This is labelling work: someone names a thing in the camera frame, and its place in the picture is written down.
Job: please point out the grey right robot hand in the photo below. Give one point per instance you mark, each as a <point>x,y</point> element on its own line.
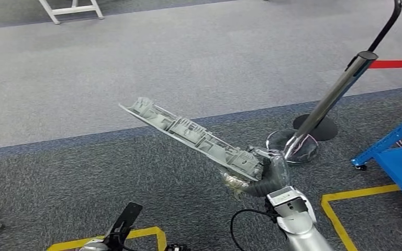
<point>277,171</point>

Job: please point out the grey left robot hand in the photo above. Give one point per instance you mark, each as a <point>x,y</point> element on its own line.
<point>128,218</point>

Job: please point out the grey plastic wheel hubcap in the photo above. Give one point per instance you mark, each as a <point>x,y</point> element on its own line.
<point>187,133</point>

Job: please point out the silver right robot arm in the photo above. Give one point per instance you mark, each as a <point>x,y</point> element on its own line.
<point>301,235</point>

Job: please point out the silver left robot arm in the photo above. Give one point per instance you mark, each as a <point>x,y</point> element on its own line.
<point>91,246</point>

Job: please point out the yellow floor tape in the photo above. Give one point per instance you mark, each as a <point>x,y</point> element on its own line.
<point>333,216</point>
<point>162,240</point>

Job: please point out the black stanchion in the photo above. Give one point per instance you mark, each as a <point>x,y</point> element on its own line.
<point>327,130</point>

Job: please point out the red barrier belt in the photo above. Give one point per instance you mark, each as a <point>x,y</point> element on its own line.
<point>395,64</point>

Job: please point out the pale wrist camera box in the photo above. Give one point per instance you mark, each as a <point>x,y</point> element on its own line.
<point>282,197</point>

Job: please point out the white metal frame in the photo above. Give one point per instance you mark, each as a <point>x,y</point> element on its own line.
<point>72,9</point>

